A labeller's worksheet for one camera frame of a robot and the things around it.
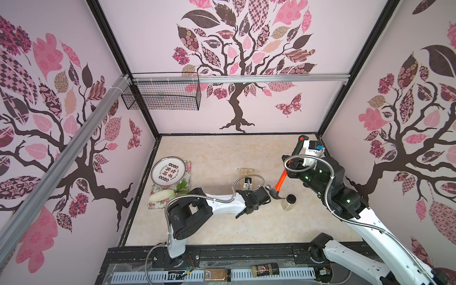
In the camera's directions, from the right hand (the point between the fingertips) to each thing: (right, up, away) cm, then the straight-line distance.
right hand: (285, 155), depth 66 cm
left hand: (-12, -25, +24) cm, 36 cm away
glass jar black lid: (+6, -23, +16) cm, 29 cm away
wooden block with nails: (-12, -11, +31) cm, 35 cm away
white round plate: (-58, -10, +35) cm, 68 cm away
